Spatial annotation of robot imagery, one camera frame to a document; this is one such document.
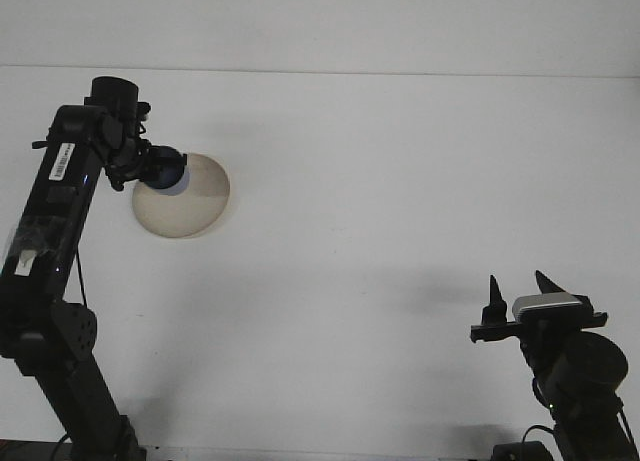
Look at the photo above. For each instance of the pale round plate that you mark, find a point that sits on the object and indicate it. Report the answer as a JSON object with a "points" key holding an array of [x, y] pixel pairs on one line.
{"points": [[190, 216]]}

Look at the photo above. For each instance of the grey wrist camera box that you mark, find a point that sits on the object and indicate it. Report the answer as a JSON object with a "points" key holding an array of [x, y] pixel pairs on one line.
{"points": [[547, 305]]}

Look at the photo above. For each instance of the pale blue cup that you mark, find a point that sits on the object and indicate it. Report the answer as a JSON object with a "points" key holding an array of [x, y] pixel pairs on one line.
{"points": [[182, 185]]}

